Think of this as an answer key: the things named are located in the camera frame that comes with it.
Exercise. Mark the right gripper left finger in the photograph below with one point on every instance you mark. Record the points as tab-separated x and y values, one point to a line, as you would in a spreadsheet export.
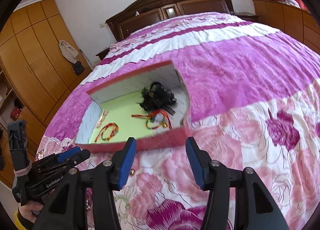
109	176

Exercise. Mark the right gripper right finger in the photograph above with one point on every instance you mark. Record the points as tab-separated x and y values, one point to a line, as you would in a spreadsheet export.
212	176

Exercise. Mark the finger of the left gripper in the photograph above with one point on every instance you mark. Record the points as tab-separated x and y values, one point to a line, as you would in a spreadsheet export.
74	156

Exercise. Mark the pink hair clip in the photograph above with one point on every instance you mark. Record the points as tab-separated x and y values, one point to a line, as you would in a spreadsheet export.
101	119

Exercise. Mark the black feather hair accessory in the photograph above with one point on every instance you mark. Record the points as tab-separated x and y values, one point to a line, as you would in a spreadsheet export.
156	97

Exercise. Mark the red cardboard jewelry box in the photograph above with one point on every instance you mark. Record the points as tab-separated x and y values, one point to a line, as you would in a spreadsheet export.
121	97

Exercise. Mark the left hand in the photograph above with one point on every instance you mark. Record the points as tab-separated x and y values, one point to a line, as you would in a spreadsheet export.
25	213

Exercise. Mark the small gold charm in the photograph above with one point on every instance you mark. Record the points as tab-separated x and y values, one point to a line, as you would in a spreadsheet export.
132	172

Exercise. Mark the small black hanging bag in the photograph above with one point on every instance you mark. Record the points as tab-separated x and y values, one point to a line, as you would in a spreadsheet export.
78	68

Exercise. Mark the pink floral bedspread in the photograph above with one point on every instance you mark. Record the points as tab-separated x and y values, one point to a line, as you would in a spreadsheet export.
254	94

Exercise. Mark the orange wooden wardrobe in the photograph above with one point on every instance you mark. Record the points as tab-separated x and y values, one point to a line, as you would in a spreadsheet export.
35	77

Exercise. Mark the beige hanging cloth bag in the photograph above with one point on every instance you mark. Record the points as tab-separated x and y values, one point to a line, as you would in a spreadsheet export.
68	51

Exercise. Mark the left wooden nightstand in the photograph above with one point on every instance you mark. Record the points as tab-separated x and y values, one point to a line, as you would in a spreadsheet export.
103	53

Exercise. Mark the wooden nightstand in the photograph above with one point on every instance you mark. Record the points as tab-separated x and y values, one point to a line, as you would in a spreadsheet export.
103	53
248	17

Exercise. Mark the right wooden nightstand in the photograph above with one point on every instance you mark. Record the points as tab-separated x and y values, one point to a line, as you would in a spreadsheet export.
248	17

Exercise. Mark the wooden side cabinet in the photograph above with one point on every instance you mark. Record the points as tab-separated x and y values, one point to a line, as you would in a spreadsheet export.
297	23

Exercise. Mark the dark wooden headboard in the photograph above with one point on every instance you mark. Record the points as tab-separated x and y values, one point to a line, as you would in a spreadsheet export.
142	13

